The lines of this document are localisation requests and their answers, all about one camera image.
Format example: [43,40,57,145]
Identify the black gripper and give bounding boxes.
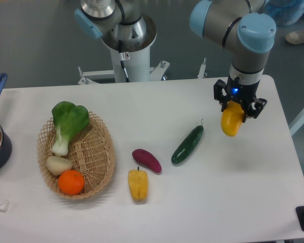
[213,67,268,123]

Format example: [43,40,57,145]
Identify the yellow orange mango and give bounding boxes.
[221,101,244,137]

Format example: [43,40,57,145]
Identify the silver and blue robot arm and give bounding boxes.
[74,1,276,119]

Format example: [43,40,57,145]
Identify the green cucumber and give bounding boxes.
[171,120,204,165]

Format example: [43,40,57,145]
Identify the white shoe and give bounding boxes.
[285,30,304,45]

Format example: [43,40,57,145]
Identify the purple sweet potato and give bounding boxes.
[132,149,162,173]

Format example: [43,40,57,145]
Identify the yellow bell pepper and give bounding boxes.
[128,166,148,202]

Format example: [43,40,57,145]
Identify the woven wicker basket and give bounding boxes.
[37,111,116,199]

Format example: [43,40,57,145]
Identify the green bok choy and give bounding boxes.
[51,101,89,156]

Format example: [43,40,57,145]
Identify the orange fruit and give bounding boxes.
[58,170,85,195]

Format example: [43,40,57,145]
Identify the white potato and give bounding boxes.
[46,156,72,176]

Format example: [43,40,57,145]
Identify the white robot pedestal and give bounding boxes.
[74,9,170,83]

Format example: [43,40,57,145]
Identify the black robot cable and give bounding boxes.
[118,39,130,83]

